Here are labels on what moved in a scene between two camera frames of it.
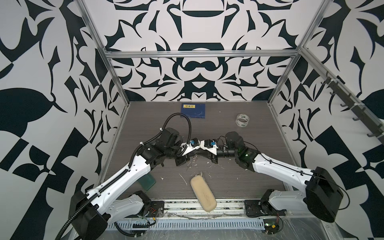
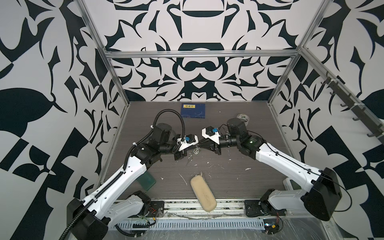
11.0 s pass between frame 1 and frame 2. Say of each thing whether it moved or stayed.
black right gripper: moved
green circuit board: stayed
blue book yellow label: stayed
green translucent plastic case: stayed
